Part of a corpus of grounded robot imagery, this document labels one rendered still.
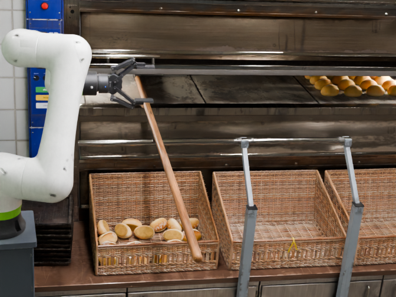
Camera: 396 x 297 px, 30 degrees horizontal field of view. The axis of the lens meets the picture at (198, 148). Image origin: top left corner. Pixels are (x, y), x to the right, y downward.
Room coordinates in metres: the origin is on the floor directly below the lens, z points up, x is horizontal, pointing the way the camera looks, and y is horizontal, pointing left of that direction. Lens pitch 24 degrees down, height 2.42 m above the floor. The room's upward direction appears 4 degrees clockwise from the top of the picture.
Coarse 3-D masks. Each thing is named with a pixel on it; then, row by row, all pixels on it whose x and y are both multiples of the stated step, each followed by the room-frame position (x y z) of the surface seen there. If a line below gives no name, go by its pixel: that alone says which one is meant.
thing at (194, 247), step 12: (144, 96) 3.33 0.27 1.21; (144, 108) 3.21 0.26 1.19; (156, 132) 2.90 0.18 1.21; (156, 144) 2.80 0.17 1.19; (168, 168) 2.56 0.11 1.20; (168, 180) 2.48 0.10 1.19; (180, 204) 2.28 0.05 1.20; (180, 216) 2.21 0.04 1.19; (192, 228) 2.13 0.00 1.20; (192, 240) 2.04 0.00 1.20; (192, 252) 1.99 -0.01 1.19
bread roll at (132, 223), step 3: (126, 219) 3.12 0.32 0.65; (129, 219) 3.12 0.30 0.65; (132, 219) 3.12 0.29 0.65; (135, 219) 3.12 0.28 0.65; (123, 222) 3.11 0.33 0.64; (126, 222) 3.10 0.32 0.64; (129, 222) 3.10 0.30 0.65; (132, 222) 3.10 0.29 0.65; (135, 222) 3.10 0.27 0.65; (138, 222) 3.11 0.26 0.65; (129, 225) 3.10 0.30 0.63; (132, 225) 3.09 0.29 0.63; (135, 225) 3.09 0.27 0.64; (138, 225) 3.10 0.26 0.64; (141, 225) 3.11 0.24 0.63; (132, 228) 3.10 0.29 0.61; (135, 228) 3.10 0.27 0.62; (132, 231) 3.11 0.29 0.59
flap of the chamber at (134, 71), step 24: (144, 72) 3.11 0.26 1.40; (168, 72) 3.13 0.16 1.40; (192, 72) 3.15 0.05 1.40; (216, 72) 3.18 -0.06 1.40; (240, 72) 3.20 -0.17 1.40; (264, 72) 3.22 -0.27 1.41; (288, 72) 3.25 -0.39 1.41; (312, 72) 3.27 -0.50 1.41; (336, 72) 3.30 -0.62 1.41; (360, 72) 3.33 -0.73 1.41; (384, 72) 3.35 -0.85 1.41
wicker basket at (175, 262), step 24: (120, 192) 3.18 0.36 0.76; (144, 192) 3.21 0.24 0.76; (168, 192) 3.23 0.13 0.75; (96, 216) 3.13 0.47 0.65; (120, 216) 3.15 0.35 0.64; (144, 216) 3.18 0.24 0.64; (168, 216) 3.20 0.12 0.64; (192, 216) 3.23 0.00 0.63; (96, 240) 2.76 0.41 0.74; (120, 240) 3.02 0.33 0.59; (144, 240) 3.04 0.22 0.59; (216, 240) 2.85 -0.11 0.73; (96, 264) 2.72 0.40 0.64; (120, 264) 2.82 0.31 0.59; (144, 264) 2.77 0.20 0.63; (168, 264) 2.80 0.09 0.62; (192, 264) 2.82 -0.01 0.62; (216, 264) 2.85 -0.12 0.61
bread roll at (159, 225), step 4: (156, 220) 3.13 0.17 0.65; (160, 220) 3.13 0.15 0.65; (164, 220) 3.15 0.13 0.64; (152, 224) 3.11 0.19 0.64; (156, 224) 3.11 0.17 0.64; (160, 224) 3.12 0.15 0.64; (164, 224) 3.13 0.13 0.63; (156, 228) 3.10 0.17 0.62; (160, 228) 3.11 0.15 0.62; (164, 228) 3.13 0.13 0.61
